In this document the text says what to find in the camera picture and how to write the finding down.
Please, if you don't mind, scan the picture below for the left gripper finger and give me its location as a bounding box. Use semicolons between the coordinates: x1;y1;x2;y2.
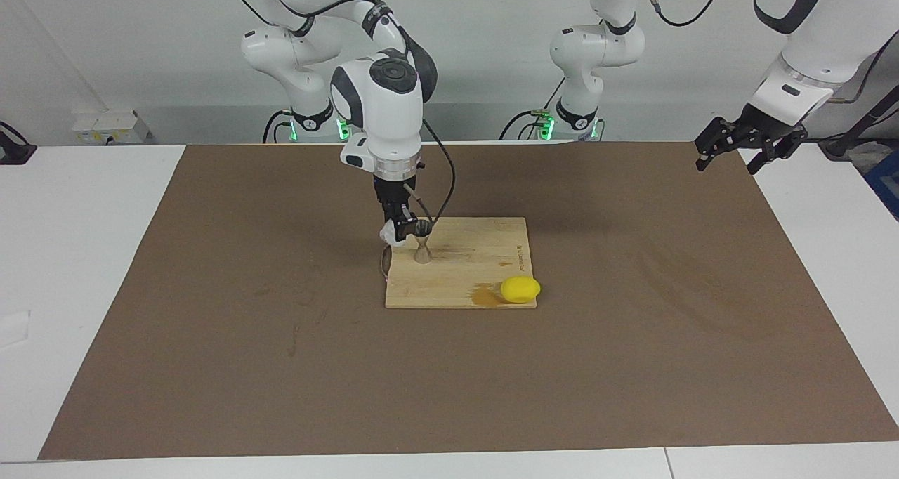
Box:
694;117;745;172
748;129;808;176

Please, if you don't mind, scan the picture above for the steel double jigger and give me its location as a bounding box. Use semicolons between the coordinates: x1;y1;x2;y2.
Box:
412;219;434;264

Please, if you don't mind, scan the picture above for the bamboo cutting board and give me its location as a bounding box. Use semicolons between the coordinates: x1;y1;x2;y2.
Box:
381;216;539;310

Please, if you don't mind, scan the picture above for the black stand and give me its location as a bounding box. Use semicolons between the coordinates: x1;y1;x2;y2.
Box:
808;86;899;160

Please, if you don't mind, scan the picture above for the yellow lemon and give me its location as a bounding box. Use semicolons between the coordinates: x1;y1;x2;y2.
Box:
500;276;542;304

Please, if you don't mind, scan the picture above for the brown table mat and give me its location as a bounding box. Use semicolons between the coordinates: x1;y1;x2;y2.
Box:
39;140;899;461

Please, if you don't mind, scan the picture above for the white power strip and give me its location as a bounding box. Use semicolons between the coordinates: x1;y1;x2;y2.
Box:
72;110;152;145

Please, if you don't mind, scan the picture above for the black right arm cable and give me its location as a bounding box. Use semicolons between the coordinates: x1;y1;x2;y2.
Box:
225;0;457;228

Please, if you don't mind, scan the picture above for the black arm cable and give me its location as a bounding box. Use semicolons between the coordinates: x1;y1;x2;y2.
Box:
643;0;899;105
225;0;457;228

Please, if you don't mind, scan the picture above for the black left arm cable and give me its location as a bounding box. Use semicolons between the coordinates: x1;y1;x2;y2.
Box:
643;0;899;105

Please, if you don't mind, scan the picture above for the black left base cable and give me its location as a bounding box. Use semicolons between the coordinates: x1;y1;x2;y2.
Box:
500;72;566;141

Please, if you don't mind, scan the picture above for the black base cable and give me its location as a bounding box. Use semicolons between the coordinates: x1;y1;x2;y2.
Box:
263;110;292;143
500;72;566;141

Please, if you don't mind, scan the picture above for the black right base cable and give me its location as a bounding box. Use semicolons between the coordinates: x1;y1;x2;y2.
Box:
263;110;292;143

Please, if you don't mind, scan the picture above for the black clamp mount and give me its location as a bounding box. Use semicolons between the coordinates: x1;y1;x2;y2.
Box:
0;121;37;165

